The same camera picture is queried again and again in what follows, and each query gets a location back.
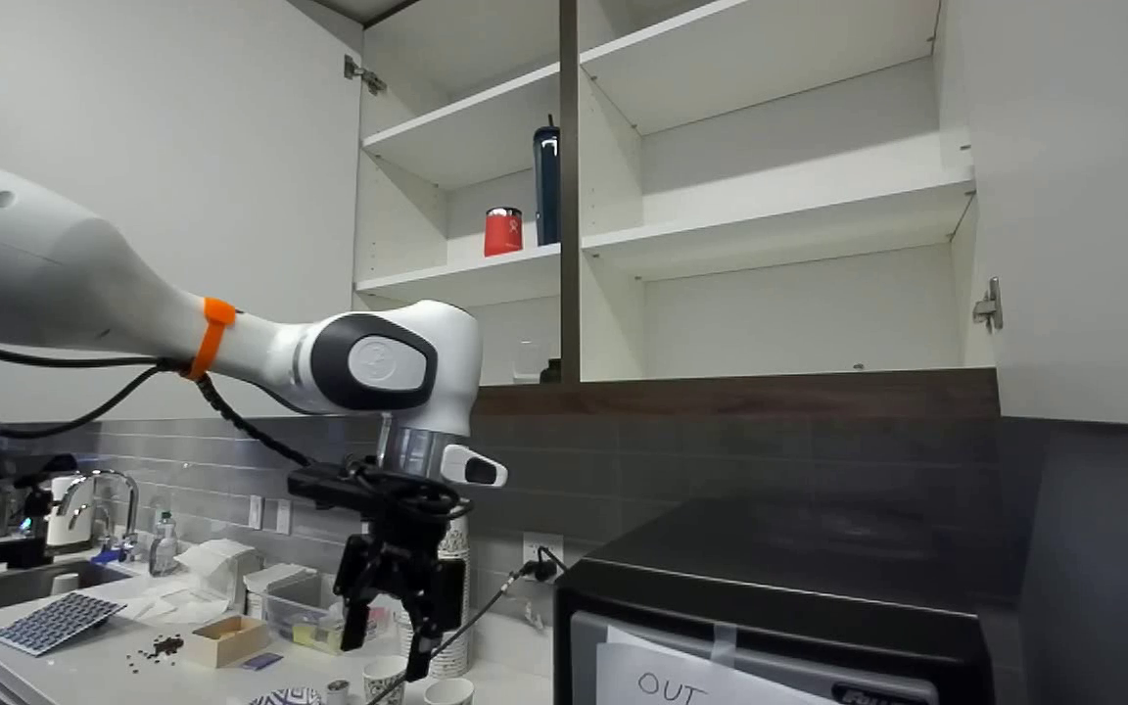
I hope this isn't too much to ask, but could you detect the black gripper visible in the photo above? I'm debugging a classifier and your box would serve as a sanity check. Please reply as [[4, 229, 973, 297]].
[[329, 507, 470, 687]]

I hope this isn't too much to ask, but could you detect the grey vertical cupboard divider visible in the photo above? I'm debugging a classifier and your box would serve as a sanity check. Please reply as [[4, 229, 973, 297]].
[[558, 0, 585, 388]]

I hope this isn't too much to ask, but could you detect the white cupboard door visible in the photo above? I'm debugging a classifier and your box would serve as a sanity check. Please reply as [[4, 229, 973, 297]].
[[0, 0, 367, 428], [936, 0, 1128, 431]]

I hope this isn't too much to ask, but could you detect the metal cupboard door hinge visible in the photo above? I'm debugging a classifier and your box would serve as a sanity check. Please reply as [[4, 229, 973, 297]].
[[341, 50, 391, 99], [973, 277, 1006, 334]]

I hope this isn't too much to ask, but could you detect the white cup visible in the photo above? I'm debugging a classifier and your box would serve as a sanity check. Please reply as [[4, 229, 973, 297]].
[[359, 656, 410, 705]]

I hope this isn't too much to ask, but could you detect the white bowl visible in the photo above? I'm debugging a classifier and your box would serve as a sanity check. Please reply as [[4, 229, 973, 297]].
[[419, 674, 479, 705]]

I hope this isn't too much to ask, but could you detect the clear plastic storage box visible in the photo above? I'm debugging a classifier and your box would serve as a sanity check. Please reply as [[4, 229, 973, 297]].
[[261, 570, 350, 656]]

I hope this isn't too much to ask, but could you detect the small wooden box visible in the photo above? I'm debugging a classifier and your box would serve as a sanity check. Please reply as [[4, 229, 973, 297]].
[[186, 614, 269, 674]]

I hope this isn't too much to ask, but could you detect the clear water bottle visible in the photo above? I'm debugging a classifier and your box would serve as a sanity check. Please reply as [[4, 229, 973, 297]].
[[146, 507, 186, 582]]

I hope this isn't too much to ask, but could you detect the white paper sign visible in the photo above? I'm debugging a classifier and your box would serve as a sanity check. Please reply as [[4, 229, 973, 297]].
[[593, 625, 844, 705]]

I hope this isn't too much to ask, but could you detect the blue mesh mat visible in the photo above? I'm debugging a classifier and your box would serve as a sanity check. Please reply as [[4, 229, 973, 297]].
[[0, 593, 123, 657]]

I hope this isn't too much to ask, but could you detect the white electric kettle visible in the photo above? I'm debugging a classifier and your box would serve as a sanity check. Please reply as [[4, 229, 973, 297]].
[[38, 472, 97, 552]]

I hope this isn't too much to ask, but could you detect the steel kitchen sink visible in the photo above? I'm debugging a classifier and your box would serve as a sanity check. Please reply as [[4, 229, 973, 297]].
[[0, 558, 129, 614]]

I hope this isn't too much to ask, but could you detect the dark microwave oven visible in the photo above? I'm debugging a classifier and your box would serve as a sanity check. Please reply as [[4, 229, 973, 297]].
[[551, 493, 1002, 705]]

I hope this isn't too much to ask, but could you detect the red cup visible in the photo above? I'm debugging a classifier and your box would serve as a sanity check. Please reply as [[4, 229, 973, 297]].
[[483, 206, 525, 259]]

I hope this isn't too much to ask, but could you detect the dark blue tumbler bottle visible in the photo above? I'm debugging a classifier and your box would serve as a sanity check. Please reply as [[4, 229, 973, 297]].
[[534, 114, 566, 246]]

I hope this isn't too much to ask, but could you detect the black power cable with plug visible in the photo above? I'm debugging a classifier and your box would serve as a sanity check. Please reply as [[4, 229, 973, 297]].
[[372, 546, 571, 705]]

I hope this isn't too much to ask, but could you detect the orange cable strap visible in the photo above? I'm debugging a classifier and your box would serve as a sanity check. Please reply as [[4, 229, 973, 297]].
[[190, 294, 243, 384]]

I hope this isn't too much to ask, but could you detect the white wall cupboard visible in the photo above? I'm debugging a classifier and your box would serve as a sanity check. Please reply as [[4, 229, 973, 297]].
[[287, 0, 1002, 425]]

